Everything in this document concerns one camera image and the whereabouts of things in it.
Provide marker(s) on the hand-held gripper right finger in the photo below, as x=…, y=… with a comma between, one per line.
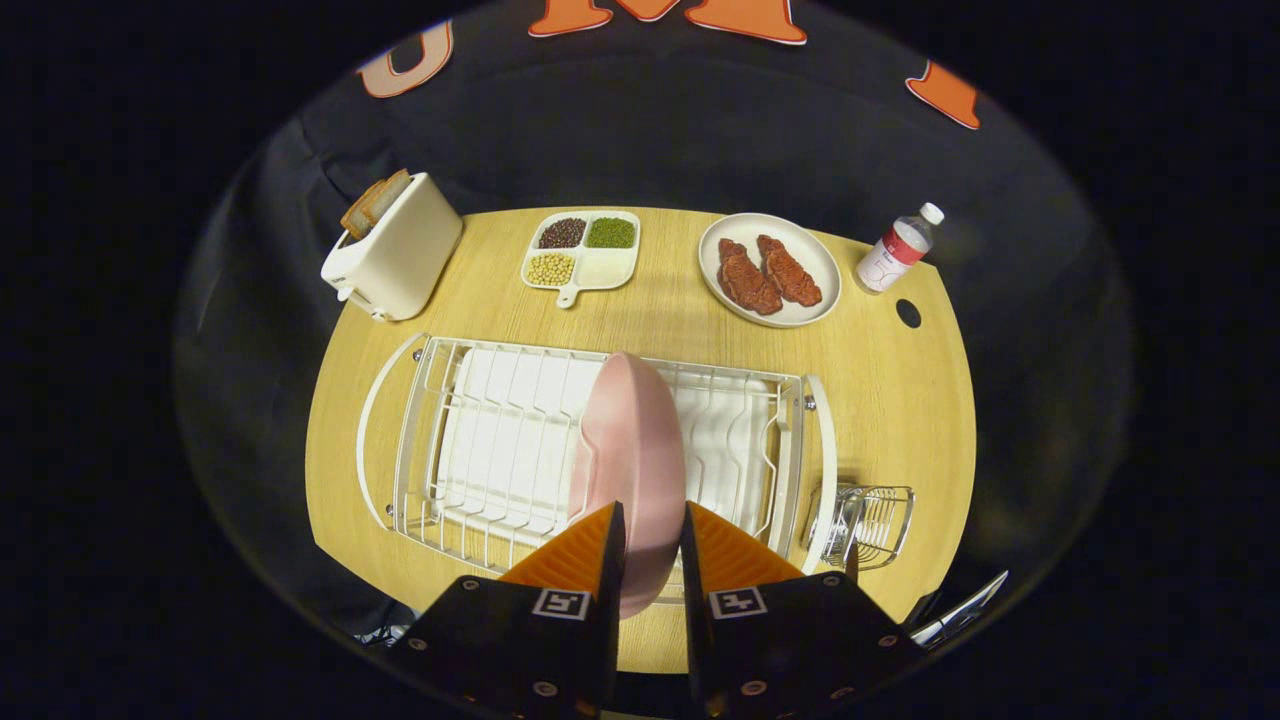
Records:
x=695, y=630

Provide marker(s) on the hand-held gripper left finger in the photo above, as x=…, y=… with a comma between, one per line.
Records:
x=610, y=620

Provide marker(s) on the pink plate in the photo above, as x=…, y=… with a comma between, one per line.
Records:
x=635, y=450

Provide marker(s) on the beige round plate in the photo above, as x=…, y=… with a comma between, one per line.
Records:
x=815, y=260

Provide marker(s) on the grey metal bar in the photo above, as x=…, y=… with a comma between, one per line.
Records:
x=960, y=610

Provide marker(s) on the red meat steak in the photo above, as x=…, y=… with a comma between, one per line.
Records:
x=748, y=282
x=790, y=272

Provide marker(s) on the white divided tray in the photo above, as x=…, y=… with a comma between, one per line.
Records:
x=605, y=268

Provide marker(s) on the pile of yellow beans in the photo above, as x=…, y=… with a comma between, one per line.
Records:
x=550, y=268

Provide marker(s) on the pile of green beans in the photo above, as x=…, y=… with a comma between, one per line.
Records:
x=611, y=232

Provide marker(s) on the pile of dark red beans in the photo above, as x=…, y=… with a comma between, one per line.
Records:
x=562, y=232

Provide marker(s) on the clear bottle with red label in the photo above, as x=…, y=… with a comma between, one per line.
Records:
x=890, y=255

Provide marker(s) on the white toaster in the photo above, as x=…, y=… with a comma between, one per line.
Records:
x=400, y=250

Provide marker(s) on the brown toast slice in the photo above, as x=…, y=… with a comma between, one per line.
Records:
x=362, y=212
x=392, y=190

